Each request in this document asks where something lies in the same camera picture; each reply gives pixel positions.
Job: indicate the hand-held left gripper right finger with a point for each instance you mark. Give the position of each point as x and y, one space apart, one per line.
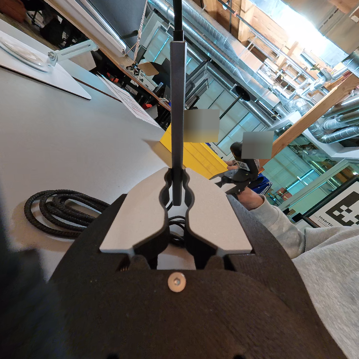
216 221

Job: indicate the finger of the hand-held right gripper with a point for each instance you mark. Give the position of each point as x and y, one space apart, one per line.
228 182

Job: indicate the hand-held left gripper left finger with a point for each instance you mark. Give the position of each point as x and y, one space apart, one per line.
140 221

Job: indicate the person's right forearm grey sleeve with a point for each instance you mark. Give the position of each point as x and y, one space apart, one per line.
280 224

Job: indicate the person's right hand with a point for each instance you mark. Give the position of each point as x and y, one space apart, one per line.
251 197

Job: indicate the blue striped jacket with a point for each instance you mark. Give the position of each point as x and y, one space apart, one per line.
263 186

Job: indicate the yellow plastic bin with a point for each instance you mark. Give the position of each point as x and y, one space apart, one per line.
202 159

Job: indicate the black floor lamp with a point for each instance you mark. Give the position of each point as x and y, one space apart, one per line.
241 93

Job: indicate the wooden beam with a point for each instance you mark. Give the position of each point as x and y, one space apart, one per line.
314 115

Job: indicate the silver pipe cluster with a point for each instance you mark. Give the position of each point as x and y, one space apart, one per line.
336 134

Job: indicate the framed marker sign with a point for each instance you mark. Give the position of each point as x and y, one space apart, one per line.
342 210

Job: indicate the printed paper sheet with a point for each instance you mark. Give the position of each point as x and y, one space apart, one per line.
131 105

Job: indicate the person's grey sweatshirt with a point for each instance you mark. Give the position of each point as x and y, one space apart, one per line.
331 280

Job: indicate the cardboard box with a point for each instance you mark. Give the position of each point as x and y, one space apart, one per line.
148 68

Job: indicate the white tilting stand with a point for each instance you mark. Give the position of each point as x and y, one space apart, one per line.
64 84

